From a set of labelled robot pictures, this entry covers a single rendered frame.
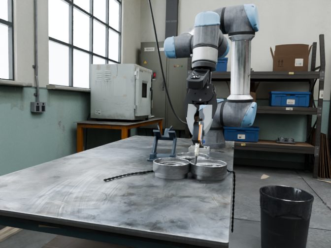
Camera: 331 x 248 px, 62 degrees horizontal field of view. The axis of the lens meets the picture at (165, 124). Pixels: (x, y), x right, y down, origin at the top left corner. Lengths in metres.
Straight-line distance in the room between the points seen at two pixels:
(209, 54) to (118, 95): 2.37
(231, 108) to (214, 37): 0.51
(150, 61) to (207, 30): 4.02
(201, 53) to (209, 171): 0.33
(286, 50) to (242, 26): 3.15
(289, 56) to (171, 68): 1.82
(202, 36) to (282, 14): 4.27
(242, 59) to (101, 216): 0.95
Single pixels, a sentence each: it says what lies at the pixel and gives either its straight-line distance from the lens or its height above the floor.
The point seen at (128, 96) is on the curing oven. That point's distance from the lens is 3.08.
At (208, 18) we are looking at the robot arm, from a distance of 0.86.
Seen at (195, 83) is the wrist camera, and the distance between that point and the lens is 0.72.
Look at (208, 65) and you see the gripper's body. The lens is 0.82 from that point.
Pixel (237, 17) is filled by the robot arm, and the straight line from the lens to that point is 1.28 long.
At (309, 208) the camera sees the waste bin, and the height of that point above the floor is 0.38.
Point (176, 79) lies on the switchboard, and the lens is 4.69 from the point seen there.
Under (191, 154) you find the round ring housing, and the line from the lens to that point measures 0.94.
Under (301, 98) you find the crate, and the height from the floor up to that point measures 1.12.
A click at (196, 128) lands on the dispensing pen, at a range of 0.78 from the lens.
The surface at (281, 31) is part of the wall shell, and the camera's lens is 5.00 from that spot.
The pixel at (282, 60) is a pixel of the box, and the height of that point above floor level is 1.67.
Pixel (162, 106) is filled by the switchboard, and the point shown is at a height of 0.95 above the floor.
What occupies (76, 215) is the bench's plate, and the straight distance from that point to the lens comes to 0.54.
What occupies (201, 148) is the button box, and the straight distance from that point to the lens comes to 1.00.
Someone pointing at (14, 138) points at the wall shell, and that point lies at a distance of 2.56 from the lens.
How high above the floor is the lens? 1.01
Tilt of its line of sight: 4 degrees down
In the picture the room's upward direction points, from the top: 2 degrees clockwise
